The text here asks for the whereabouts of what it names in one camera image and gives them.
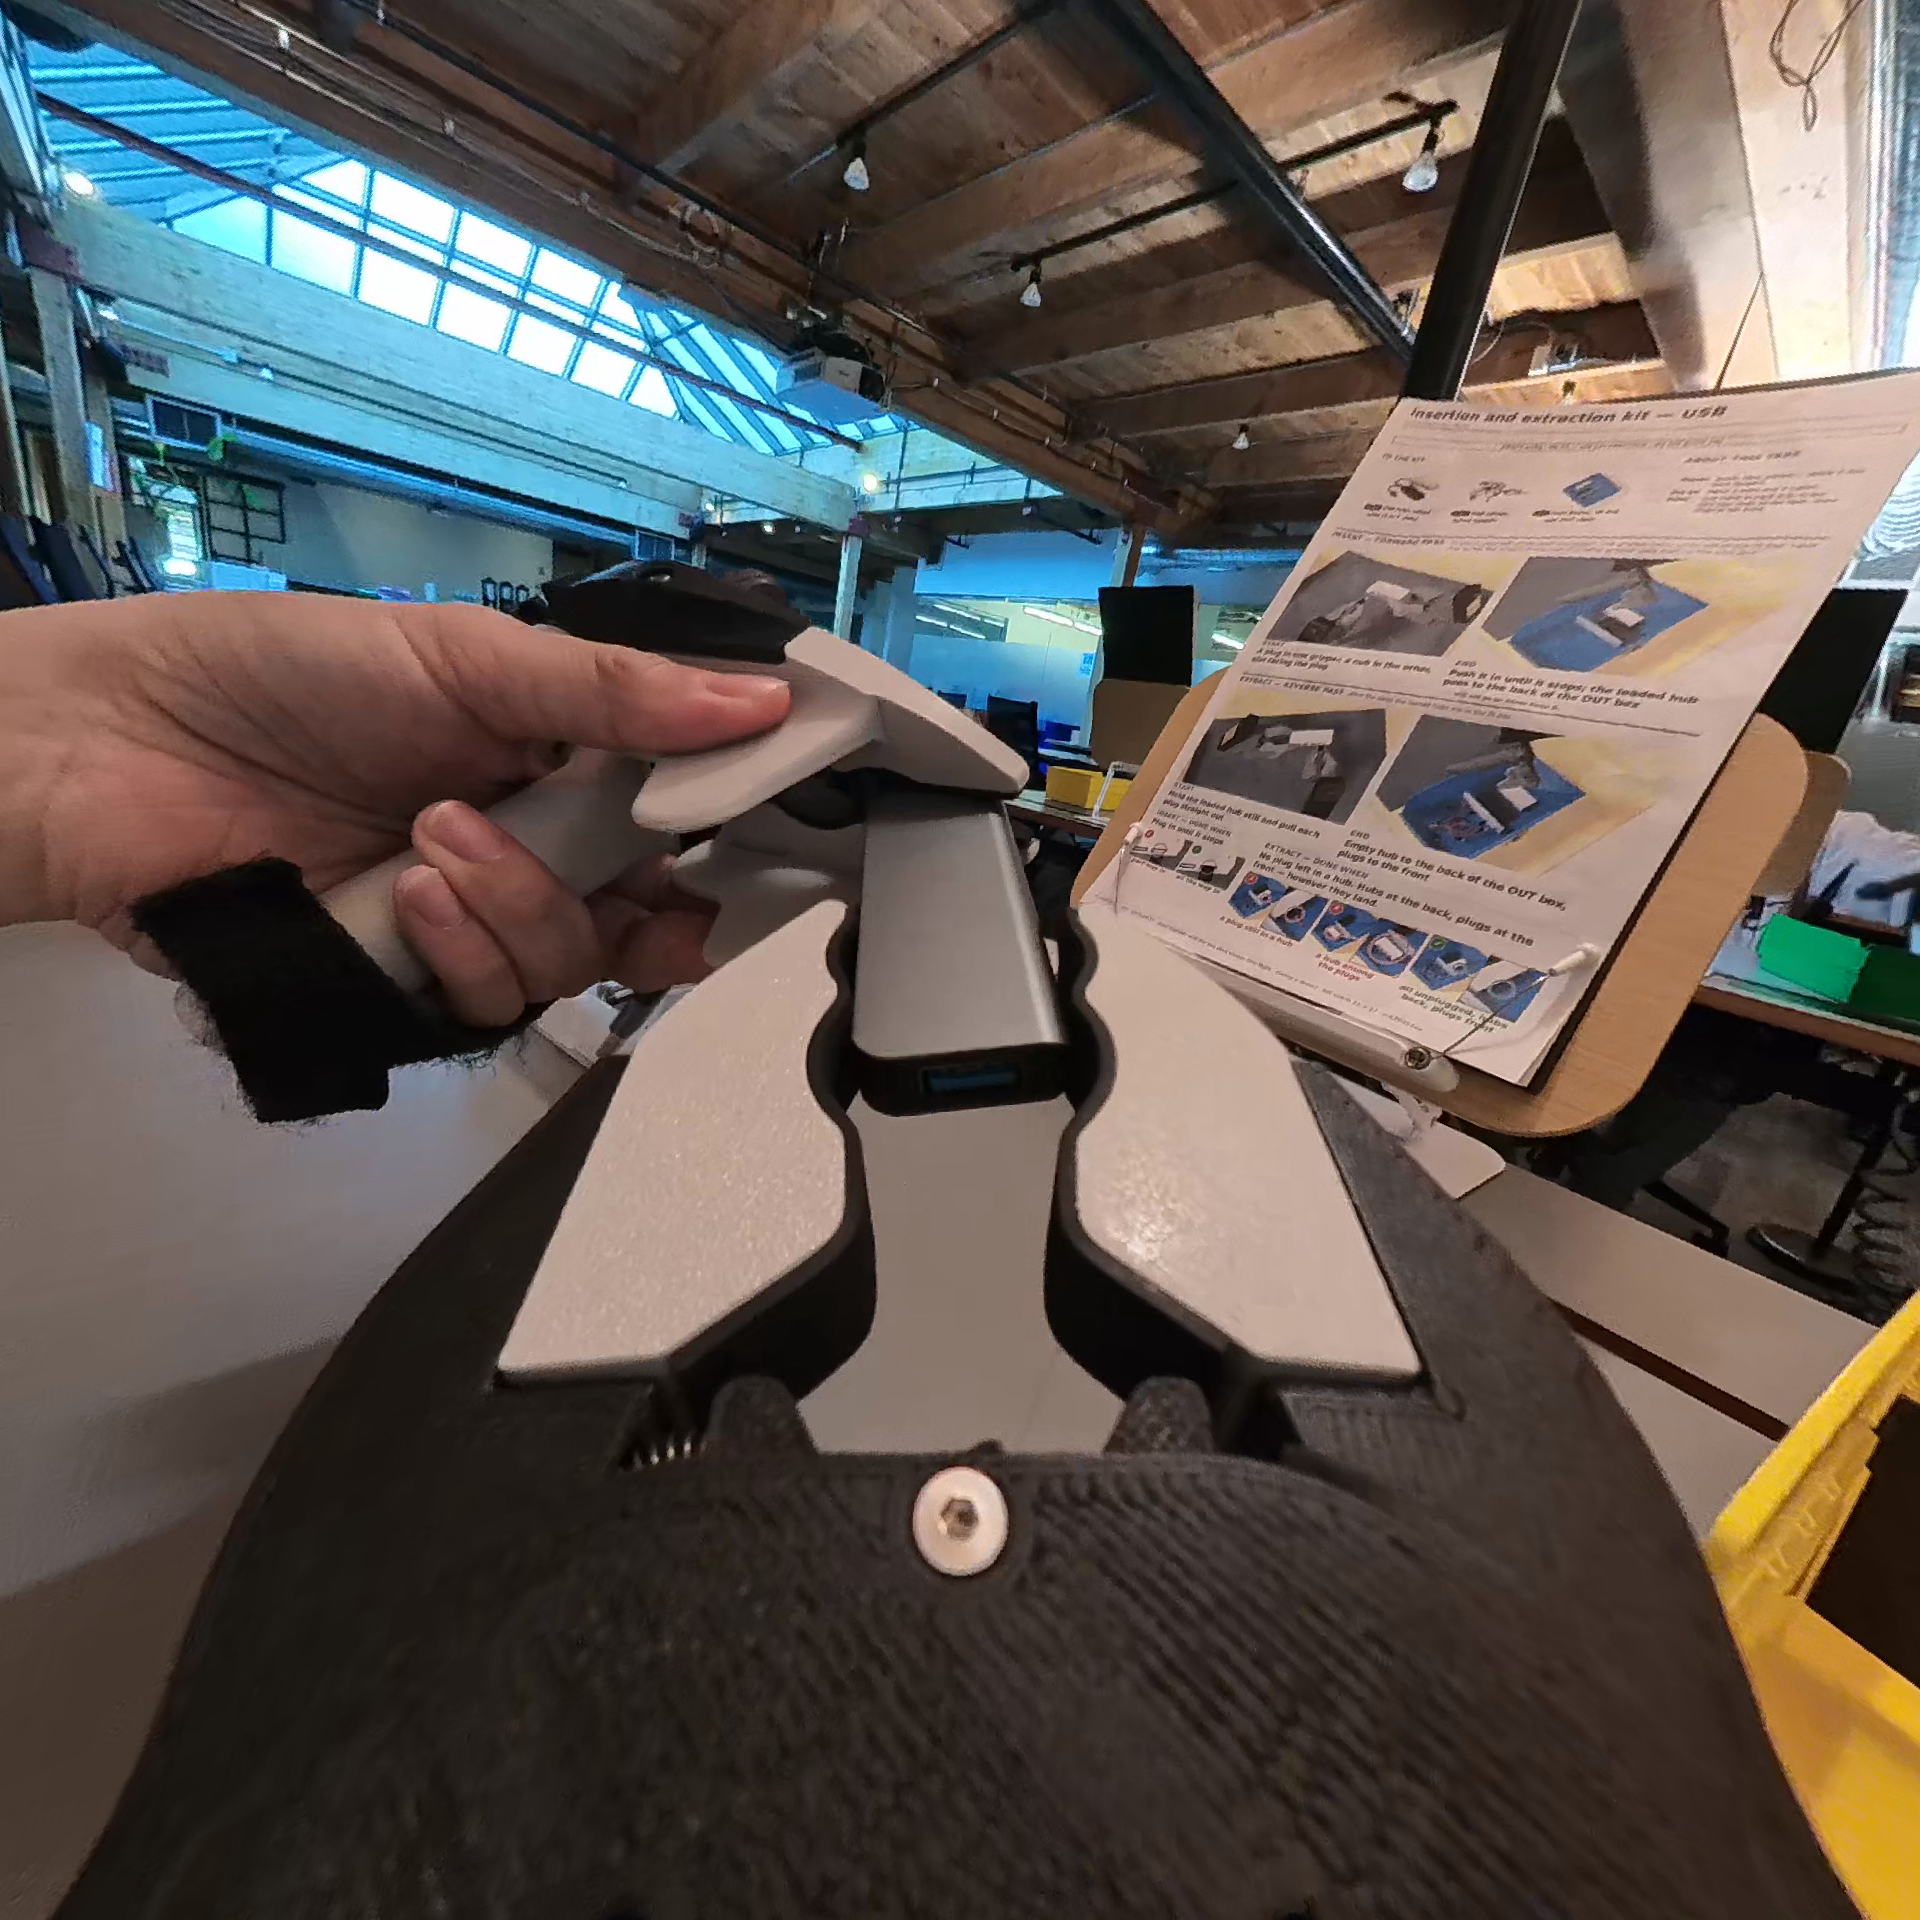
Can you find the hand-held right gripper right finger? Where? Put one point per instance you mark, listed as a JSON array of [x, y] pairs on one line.
[[1215, 1201]]

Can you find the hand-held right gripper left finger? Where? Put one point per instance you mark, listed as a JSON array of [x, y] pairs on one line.
[[705, 1184]]

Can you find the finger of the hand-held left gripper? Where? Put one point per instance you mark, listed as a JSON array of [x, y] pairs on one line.
[[930, 729], [781, 893]]

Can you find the grey slim usb hub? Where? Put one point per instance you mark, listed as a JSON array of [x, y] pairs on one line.
[[944, 931]]

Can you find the yellow plastic bin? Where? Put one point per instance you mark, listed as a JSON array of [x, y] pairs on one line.
[[1771, 1651]]

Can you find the person's left hand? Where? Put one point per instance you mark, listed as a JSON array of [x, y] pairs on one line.
[[225, 735]]

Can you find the tan cardboard box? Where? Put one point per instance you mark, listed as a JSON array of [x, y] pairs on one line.
[[1133, 721]]

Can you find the black monitor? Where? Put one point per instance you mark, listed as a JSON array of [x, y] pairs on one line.
[[1149, 633]]

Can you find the white card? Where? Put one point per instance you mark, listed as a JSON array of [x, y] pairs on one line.
[[1462, 1154]]

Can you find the ceiling projector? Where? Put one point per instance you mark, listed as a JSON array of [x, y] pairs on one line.
[[830, 382]]

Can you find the printed instruction sheet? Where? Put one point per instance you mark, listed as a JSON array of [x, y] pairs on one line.
[[1575, 674]]

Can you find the green plastic bin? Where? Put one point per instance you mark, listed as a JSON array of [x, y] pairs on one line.
[[1822, 961]]

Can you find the black bin divider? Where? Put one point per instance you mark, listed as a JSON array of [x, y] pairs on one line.
[[1875, 1544]]

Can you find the black pole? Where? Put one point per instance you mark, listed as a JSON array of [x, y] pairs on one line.
[[1485, 194]]

